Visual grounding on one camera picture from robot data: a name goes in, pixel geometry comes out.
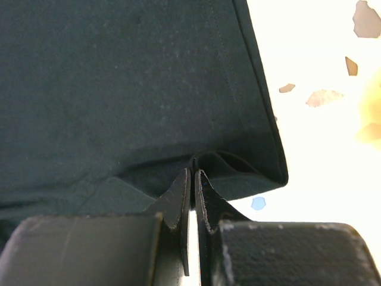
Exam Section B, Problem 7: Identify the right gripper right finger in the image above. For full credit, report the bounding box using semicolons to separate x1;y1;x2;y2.
195;170;380;285

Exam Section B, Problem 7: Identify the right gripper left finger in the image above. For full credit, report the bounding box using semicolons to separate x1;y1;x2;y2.
1;169;191;285

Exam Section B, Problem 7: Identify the black t shirt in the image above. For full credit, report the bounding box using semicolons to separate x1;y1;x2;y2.
1;1;288;245

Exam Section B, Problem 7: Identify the yellow plastic bin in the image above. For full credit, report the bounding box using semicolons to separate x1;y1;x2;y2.
355;69;380;150

